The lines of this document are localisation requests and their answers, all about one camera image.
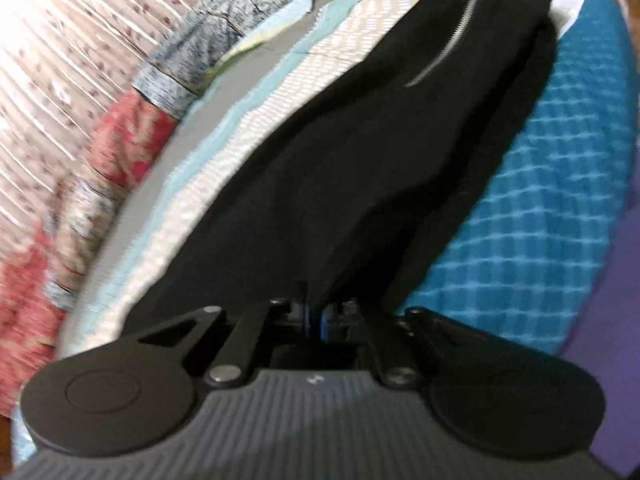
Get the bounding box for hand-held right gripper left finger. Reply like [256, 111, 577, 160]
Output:
[122, 299, 317, 387]

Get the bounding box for floral patchwork quilt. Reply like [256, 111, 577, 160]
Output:
[0, 0, 312, 417]

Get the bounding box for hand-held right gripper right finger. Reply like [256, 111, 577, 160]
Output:
[317, 299, 482, 389]

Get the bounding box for patterned teal beige bedspread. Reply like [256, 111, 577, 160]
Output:
[10, 0, 639, 466]

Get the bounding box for black pants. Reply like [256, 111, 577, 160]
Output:
[125, 0, 560, 342]

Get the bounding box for leaf print beige curtain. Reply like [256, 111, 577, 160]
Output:
[0, 0, 242, 271]

